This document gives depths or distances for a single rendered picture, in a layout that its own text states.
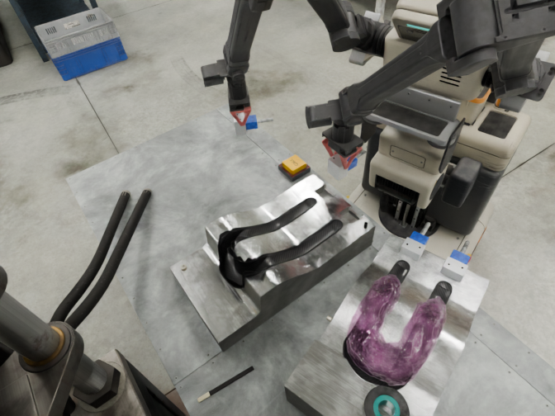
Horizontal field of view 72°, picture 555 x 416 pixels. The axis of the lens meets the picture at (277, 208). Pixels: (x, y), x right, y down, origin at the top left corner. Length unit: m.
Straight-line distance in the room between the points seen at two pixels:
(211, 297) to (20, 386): 0.41
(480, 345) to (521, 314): 1.08
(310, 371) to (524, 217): 1.87
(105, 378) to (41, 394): 0.22
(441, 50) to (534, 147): 2.35
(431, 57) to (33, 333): 0.78
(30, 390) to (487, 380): 0.91
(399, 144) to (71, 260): 1.84
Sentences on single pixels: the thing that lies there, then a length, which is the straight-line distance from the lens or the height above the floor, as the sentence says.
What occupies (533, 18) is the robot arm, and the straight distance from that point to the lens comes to 0.65.
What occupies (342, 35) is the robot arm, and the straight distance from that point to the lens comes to 1.07.
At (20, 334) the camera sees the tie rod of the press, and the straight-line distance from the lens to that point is 0.78.
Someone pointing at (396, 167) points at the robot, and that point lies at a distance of 1.35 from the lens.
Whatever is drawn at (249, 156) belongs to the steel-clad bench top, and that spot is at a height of 0.80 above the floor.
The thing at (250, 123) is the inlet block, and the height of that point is 0.94.
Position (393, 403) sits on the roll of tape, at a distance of 0.81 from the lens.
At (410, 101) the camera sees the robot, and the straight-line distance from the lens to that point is 1.19.
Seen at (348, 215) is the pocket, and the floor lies 0.86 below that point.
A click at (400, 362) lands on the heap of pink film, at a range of 0.89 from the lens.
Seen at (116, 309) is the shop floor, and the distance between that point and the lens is 2.13.
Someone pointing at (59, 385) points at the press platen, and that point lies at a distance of 0.83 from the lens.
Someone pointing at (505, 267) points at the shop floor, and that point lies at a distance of 2.24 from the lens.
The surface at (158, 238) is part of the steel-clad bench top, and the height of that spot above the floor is 0.80.
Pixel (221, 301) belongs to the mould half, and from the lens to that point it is 0.98.
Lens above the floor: 1.72
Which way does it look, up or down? 49 degrees down
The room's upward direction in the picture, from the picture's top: 6 degrees counter-clockwise
